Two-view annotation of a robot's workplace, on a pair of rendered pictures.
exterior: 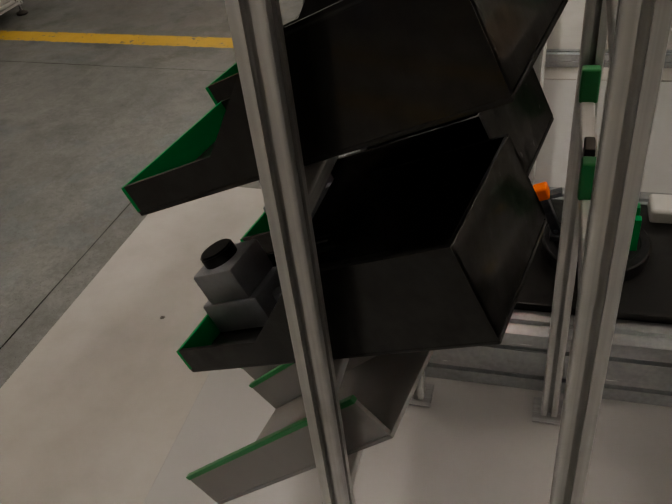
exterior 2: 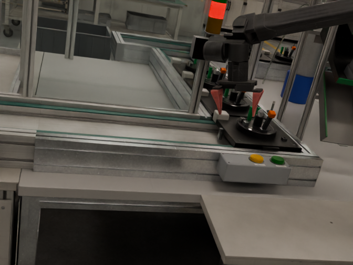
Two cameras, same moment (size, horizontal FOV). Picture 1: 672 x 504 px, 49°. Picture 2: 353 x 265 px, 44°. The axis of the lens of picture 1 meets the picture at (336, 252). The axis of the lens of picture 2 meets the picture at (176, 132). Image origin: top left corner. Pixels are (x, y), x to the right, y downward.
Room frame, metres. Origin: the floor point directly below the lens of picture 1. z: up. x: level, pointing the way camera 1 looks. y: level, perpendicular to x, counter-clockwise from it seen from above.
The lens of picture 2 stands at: (1.92, 0.89, 1.48)
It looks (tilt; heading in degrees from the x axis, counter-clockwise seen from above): 22 degrees down; 234
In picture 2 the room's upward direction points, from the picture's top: 11 degrees clockwise
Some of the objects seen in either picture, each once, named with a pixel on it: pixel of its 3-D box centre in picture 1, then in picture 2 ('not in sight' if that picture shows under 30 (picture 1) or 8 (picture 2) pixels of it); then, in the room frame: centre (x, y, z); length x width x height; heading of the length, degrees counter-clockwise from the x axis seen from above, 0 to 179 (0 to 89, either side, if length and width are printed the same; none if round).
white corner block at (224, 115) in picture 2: not in sight; (220, 117); (0.91, -0.24, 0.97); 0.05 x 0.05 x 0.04; 71
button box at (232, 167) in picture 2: not in sight; (253, 169); (1.00, 0.06, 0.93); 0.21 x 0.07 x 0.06; 161
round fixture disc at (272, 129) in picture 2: not in sight; (256, 128); (0.85, -0.11, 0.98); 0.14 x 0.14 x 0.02
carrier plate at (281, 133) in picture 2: not in sight; (255, 133); (0.85, -0.11, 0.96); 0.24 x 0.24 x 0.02; 71
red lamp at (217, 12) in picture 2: not in sight; (217, 9); (0.99, -0.29, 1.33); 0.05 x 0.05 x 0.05
